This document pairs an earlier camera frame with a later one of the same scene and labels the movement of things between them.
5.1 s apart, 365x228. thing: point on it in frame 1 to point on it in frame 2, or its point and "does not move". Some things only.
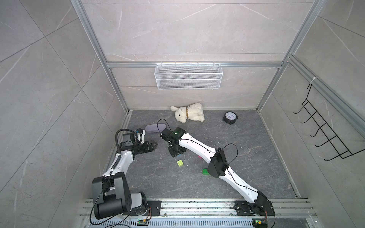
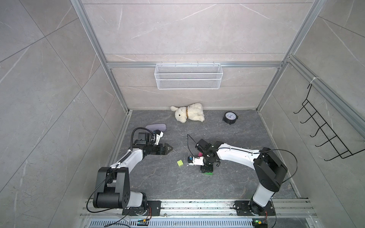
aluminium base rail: x=284 y=208 does not move
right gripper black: x=173 y=153 to x=203 y=168
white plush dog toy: x=194 y=111 does not move
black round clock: x=230 y=118 does not move
